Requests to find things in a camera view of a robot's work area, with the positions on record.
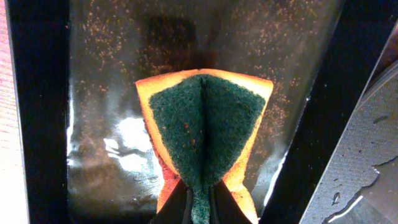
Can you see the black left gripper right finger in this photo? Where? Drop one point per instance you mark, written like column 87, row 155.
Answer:
column 223, row 208

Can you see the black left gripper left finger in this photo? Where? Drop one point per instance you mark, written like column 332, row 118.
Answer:
column 178, row 207

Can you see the orange green scrub sponge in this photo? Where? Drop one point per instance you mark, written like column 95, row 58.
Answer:
column 203, row 124

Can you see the black rectangular tray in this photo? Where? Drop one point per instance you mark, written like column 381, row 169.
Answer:
column 86, row 153

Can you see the round black tray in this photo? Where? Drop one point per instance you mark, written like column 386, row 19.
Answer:
column 359, row 184

